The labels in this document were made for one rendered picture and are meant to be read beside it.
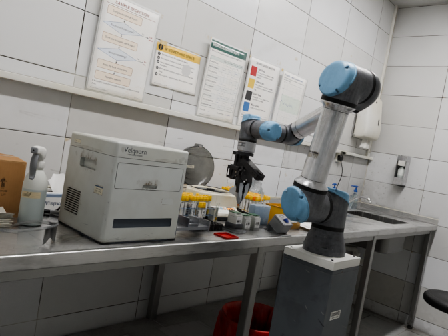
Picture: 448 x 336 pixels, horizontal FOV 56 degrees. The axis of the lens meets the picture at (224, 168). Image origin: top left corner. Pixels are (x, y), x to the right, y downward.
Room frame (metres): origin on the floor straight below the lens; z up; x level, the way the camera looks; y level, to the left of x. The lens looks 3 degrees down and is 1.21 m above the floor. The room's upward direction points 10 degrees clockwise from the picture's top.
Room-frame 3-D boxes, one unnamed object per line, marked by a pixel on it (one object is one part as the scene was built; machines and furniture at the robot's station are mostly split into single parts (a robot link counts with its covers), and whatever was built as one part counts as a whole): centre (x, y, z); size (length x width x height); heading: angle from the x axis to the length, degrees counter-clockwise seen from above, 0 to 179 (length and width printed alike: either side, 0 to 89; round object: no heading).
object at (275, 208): (2.05, -0.32, 0.93); 0.13 x 0.13 x 0.10; 44
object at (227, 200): (2.04, 0.04, 0.94); 0.30 x 0.24 x 0.12; 39
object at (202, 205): (1.66, 0.05, 0.93); 0.17 x 0.09 x 0.11; 138
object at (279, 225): (1.86, -0.27, 0.92); 0.13 x 0.07 x 0.08; 48
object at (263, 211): (1.93, -0.19, 0.92); 0.10 x 0.07 x 0.10; 132
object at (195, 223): (1.47, 0.11, 0.92); 0.21 x 0.07 x 0.05; 138
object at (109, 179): (1.39, 0.31, 1.03); 0.31 x 0.27 x 0.30; 138
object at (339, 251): (1.51, -0.40, 0.95); 0.15 x 0.15 x 0.10
